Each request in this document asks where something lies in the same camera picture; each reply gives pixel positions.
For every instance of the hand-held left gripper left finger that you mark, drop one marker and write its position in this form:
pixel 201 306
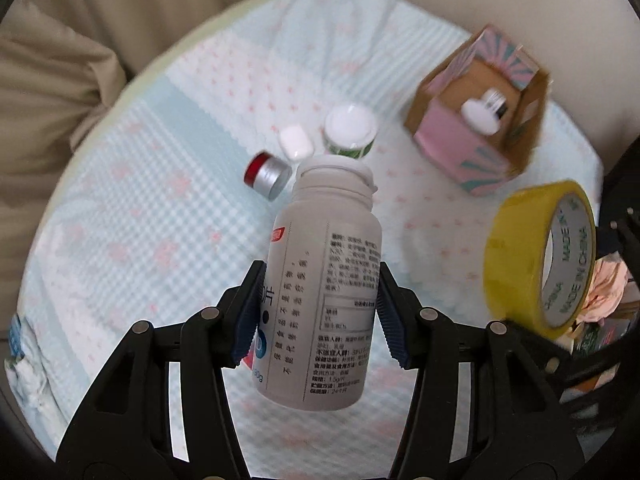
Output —
pixel 246 317

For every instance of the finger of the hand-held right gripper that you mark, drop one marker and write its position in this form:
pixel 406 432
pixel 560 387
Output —
pixel 621 232
pixel 537 342

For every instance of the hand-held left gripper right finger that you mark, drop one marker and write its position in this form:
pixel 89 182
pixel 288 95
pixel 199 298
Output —
pixel 392 317

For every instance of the yellow tape roll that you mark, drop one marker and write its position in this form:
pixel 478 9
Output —
pixel 520 265

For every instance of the white pill bottle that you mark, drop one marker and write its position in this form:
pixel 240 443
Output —
pixel 320 280

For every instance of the pink cardboard box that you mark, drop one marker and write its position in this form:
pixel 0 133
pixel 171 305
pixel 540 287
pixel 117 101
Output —
pixel 452 145

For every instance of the small white bottle silver neck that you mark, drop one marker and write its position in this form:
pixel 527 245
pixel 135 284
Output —
pixel 482 112

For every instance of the crumpled pink tissue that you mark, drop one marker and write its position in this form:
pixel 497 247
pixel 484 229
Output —
pixel 606 287

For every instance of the green packet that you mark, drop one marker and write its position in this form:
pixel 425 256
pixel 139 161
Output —
pixel 600 337

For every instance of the black bin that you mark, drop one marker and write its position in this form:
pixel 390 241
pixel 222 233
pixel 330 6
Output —
pixel 620 360

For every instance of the light blue checkered blanket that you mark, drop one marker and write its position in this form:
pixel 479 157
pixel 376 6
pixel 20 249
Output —
pixel 165 210

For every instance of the red bottle silver cap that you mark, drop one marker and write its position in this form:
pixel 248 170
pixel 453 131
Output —
pixel 266 175

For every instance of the small white cap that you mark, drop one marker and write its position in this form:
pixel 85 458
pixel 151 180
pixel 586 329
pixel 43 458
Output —
pixel 295 143

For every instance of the white-lidded green jar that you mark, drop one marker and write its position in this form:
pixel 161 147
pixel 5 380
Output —
pixel 349 130

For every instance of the beige curtain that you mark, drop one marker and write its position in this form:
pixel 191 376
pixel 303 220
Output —
pixel 165 5

